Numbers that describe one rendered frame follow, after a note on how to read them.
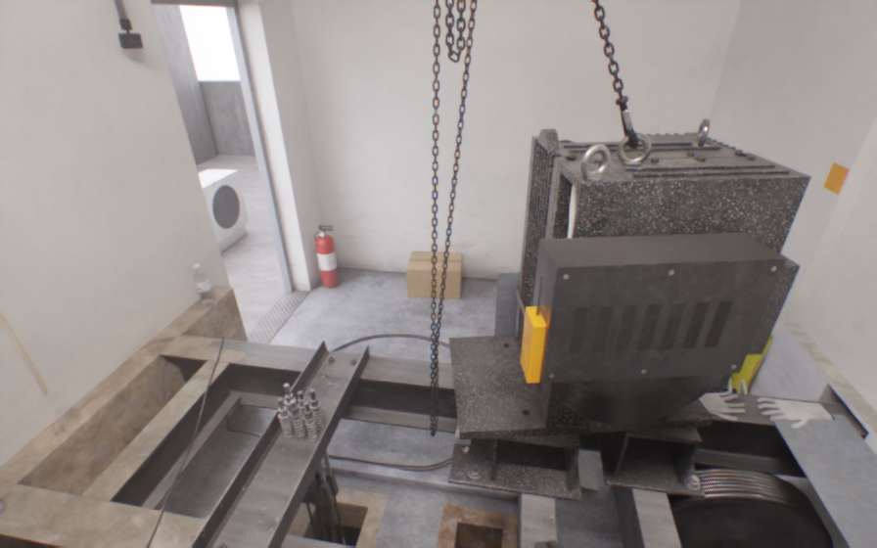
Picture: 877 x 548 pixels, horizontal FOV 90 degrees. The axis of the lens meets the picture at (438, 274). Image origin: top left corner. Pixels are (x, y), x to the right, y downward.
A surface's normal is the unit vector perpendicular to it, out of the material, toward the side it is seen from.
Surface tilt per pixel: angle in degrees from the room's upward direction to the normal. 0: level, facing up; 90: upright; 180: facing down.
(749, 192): 90
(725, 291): 90
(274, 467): 0
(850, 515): 0
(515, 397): 0
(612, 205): 90
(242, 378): 90
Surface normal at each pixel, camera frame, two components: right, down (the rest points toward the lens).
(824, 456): -0.01, -0.87
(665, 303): 0.05, 0.49
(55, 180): 0.98, 0.07
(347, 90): -0.18, 0.48
